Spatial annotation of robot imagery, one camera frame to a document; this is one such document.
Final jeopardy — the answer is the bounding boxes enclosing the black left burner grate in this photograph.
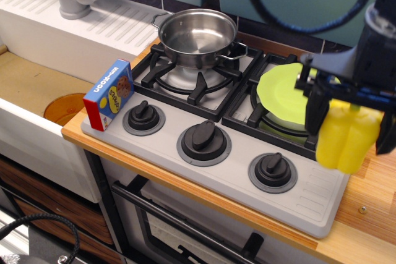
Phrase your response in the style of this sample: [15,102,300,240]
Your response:
[132,41,264,122]

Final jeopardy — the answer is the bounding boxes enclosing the black right stove knob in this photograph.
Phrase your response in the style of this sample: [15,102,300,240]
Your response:
[248,153,298,194]

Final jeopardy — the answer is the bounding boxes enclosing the black stove knob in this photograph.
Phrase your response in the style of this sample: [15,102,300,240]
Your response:
[248,153,298,194]
[176,120,232,167]
[123,100,166,137]

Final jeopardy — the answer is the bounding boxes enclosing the black burner grate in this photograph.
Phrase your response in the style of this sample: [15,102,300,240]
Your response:
[222,53,317,160]
[132,41,264,122]

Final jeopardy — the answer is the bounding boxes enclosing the wooden drawer unit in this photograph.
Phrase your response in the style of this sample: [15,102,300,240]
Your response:
[1,156,123,263]

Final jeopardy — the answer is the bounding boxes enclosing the black braided cable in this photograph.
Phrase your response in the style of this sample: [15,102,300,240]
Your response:
[232,0,377,33]

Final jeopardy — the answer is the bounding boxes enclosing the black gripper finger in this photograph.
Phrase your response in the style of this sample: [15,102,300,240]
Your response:
[305,86,330,135]
[376,112,395,155]

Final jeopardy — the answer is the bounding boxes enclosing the stainless steel pot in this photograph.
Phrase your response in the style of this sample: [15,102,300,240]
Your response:
[151,9,249,69]

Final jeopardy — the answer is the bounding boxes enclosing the black middle stove knob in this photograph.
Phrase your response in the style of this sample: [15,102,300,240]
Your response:
[176,120,232,167]

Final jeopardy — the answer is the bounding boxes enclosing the black cable bottom left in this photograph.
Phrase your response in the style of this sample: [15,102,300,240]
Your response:
[0,213,81,264]

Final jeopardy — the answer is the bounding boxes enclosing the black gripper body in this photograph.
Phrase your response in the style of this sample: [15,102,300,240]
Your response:
[295,48,395,111]

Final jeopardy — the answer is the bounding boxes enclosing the blue cookie box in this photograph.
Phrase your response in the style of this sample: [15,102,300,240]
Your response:
[83,59,134,132]

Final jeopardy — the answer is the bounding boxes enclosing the black left stove knob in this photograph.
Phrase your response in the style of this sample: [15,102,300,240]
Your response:
[123,100,166,137]

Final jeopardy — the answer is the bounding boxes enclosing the grey toy stove top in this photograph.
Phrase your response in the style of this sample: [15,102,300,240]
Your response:
[81,44,348,238]

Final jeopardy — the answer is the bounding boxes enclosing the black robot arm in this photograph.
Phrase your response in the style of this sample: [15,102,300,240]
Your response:
[295,0,395,155]

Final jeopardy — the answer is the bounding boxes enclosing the black right burner grate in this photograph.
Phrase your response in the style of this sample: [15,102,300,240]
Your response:
[222,53,317,160]

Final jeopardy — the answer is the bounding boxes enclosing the yellow toy bell pepper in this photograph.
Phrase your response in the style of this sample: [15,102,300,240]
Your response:
[316,100,384,174]

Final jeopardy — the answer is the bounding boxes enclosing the white toy sink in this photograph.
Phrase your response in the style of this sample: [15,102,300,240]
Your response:
[1,0,158,203]

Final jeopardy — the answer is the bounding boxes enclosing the lime green plate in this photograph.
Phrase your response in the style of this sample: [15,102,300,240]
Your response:
[256,62,308,130]

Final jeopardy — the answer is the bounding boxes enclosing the oven door with black handle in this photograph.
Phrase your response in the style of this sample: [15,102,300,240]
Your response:
[111,174,276,264]

